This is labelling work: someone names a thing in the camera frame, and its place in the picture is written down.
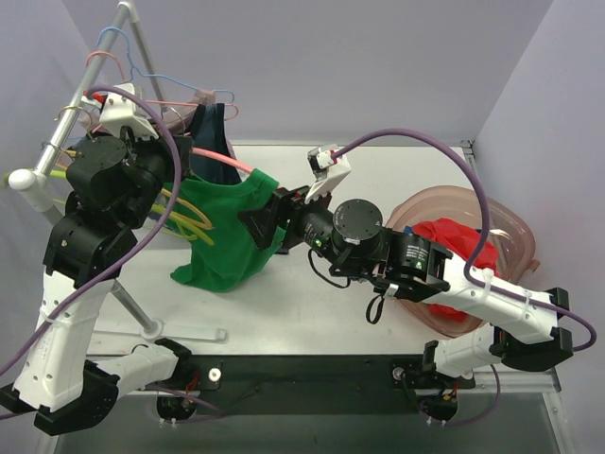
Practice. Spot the dark grey-blue tank top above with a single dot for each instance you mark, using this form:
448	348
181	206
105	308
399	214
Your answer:
207	130

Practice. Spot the light blue wire hanger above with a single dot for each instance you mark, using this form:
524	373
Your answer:
133	68

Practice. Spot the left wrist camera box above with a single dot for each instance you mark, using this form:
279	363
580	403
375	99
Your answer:
120	112

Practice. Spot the lime green hanger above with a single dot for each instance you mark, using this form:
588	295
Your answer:
188	228

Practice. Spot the red tank top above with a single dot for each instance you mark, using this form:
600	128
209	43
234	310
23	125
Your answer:
462	240

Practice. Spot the pink plastic hanger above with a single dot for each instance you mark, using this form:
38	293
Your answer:
228	160

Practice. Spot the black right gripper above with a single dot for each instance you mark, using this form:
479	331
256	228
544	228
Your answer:
287	219

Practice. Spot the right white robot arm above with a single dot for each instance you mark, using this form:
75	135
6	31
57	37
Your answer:
521	327

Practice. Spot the green tank top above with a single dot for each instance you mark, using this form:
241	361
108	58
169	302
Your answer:
233	258

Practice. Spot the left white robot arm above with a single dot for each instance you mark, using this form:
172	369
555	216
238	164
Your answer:
114	182

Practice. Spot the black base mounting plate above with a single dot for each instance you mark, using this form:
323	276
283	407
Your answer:
305	385

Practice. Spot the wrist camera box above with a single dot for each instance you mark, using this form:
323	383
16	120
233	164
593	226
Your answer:
329	172
120	112

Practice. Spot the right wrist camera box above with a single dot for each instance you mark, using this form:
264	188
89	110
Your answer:
329	172

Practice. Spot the pink translucent plastic basin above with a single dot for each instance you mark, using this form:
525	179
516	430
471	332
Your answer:
509	234

